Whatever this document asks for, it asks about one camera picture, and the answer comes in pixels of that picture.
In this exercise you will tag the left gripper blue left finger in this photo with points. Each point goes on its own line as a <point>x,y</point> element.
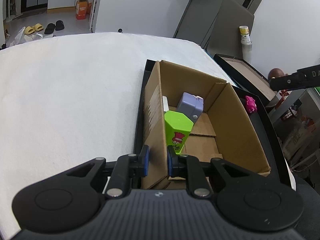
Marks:
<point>127,168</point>

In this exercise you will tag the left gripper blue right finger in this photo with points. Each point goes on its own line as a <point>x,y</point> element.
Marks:
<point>189,168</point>

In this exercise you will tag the brown cardboard box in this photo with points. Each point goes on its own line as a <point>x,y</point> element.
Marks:
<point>223,130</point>

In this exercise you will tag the green hexagonal toy box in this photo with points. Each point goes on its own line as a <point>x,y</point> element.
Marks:
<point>177,129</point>

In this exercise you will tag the pink dinosaur hood figurine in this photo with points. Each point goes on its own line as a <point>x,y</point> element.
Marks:
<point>250,105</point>

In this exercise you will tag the lilac cube toy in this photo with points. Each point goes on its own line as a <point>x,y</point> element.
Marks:
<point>191,106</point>

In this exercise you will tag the white charger block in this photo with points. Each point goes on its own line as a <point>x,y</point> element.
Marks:
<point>165,104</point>

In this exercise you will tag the black shallow tray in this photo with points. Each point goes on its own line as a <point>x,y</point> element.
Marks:
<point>260,122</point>

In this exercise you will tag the black box lid with cardboard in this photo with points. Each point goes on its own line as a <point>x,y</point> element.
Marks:
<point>247,77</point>

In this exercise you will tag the yellow white bottle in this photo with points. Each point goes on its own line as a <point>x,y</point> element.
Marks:
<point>246,43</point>

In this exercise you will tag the black slipper pair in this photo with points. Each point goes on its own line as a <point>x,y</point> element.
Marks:
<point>51,27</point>

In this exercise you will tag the white plastic bag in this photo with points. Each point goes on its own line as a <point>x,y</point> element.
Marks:
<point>21,38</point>

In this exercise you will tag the yellow slipper pair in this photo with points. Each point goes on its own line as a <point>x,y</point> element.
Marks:
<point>36,28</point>

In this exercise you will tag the orange cardboard box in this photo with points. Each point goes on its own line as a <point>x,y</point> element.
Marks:
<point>83,8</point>

